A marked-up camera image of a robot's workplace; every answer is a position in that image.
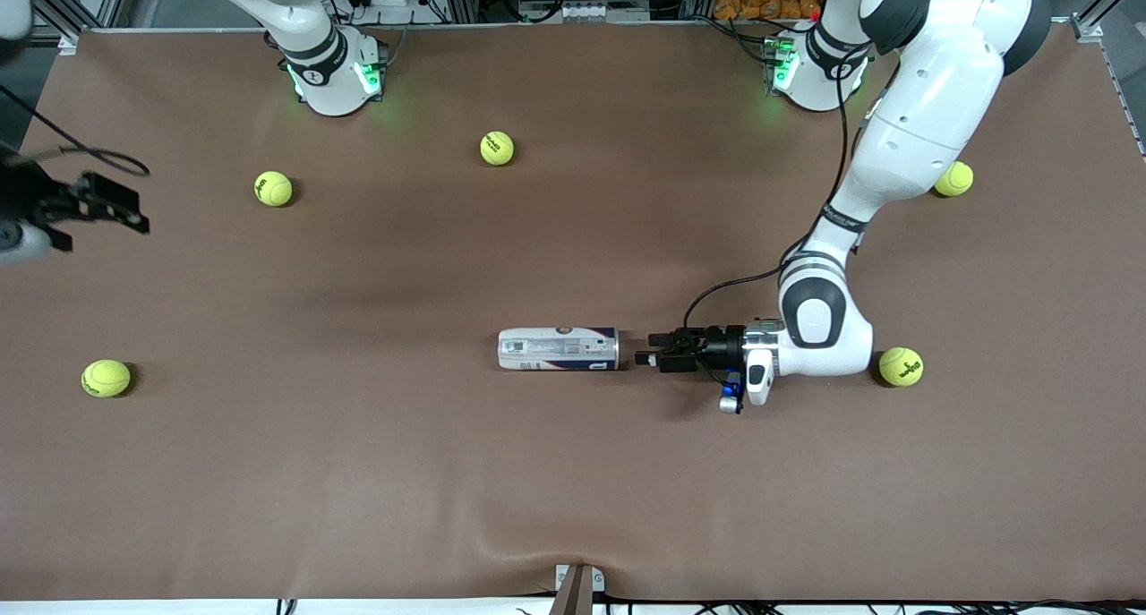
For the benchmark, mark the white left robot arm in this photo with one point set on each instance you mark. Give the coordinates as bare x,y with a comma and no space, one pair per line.
931,105

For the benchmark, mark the white blue tennis ball can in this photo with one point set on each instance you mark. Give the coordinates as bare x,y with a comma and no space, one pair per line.
560,348

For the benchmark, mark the aluminium camera post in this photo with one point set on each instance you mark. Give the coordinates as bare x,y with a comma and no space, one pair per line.
576,590

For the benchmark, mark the yellow tennis ball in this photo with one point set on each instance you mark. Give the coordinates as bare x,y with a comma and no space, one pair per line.
497,148
958,181
901,366
273,188
106,378

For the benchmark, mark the brown table mat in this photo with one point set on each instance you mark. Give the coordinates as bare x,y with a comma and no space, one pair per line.
573,490

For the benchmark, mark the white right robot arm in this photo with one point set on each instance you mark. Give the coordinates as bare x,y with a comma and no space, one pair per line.
327,55

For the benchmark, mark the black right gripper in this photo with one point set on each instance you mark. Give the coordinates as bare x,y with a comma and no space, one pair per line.
27,196

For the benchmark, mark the aluminium frame profile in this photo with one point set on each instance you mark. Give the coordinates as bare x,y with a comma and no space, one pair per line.
63,6
1106,6

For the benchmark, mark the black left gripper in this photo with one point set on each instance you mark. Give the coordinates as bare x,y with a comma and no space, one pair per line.
722,346

